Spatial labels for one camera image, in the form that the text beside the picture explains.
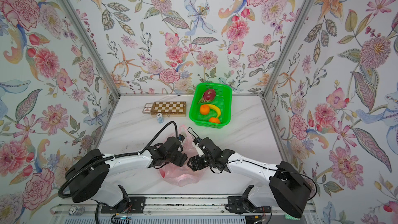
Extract pink plastic bag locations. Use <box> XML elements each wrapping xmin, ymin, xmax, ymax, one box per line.
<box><xmin>158</xmin><ymin>125</ymin><xmax>207</xmax><ymax>187</ymax></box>

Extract orange fruit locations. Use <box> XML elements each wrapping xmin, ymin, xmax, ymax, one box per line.
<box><xmin>209</xmin><ymin>117</ymin><xmax>220</xmax><ymax>123</ymax></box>
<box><xmin>200</xmin><ymin>104</ymin><xmax>210</xmax><ymax>115</ymax></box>

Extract red dragon fruit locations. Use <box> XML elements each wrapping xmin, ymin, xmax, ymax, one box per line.
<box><xmin>198</xmin><ymin>89</ymin><xmax>216</xmax><ymax>104</ymax></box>

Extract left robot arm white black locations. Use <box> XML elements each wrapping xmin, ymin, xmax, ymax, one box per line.
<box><xmin>58</xmin><ymin>134</ymin><xmax>188</xmax><ymax>213</ymax></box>

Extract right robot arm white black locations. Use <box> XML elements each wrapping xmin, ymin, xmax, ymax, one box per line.
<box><xmin>188</xmin><ymin>138</ymin><xmax>312</xmax><ymax>218</ymax></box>

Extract small blue white cup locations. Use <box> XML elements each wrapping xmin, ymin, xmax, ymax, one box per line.
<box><xmin>157</xmin><ymin>113</ymin><xmax>164</xmax><ymax>124</ymax></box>

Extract wooden chessboard box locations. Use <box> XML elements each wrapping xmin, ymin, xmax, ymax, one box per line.
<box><xmin>150</xmin><ymin>101</ymin><xmax>187</xmax><ymax>117</ymax></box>

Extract small card box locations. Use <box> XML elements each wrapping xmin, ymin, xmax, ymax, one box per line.
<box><xmin>143</xmin><ymin>103</ymin><xmax>153</xmax><ymax>115</ymax></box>

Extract yellow banana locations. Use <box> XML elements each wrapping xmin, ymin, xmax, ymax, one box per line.
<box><xmin>207</xmin><ymin>104</ymin><xmax>221</xmax><ymax>118</ymax></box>

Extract green plastic basket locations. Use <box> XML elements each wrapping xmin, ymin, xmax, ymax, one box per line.
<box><xmin>189</xmin><ymin>83</ymin><xmax>232</xmax><ymax>129</ymax></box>

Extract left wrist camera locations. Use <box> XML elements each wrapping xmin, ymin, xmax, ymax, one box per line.
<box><xmin>177</xmin><ymin>134</ymin><xmax>185</xmax><ymax>145</ymax></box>

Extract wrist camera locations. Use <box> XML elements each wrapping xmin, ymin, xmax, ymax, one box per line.
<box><xmin>177</xmin><ymin>134</ymin><xmax>185</xmax><ymax>145</ymax></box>
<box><xmin>193</xmin><ymin>138</ymin><xmax>204</xmax><ymax>157</ymax></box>

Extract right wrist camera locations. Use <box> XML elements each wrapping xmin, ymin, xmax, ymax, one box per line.
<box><xmin>193</xmin><ymin>138</ymin><xmax>204</xmax><ymax>157</ymax></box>

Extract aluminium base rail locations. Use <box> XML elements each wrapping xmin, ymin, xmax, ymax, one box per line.
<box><xmin>50</xmin><ymin>195</ymin><xmax>286</xmax><ymax>216</ymax></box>

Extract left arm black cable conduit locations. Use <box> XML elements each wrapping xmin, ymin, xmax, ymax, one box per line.
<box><xmin>57</xmin><ymin>120</ymin><xmax>178</xmax><ymax>224</ymax></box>

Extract right aluminium corner post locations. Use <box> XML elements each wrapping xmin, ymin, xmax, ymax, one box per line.
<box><xmin>262</xmin><ymin>0</ymin><xmax>315</xmax><ymax>100</ymax></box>

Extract aluminium corner post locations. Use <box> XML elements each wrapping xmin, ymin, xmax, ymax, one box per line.
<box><xmin>59</xmin><ymin>0</ymin><xmax>121</xmax><ymax>100</ymax></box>
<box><xmin>262</xmin><ymin>0</ymin><xmax>315</xmax><ymax>100</ymax></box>

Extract left aluminium corner post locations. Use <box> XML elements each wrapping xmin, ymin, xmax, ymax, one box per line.
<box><xmin>59</xmin><ymin>0</ymin><xmax>121</xmax><ymax>100</ymax></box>

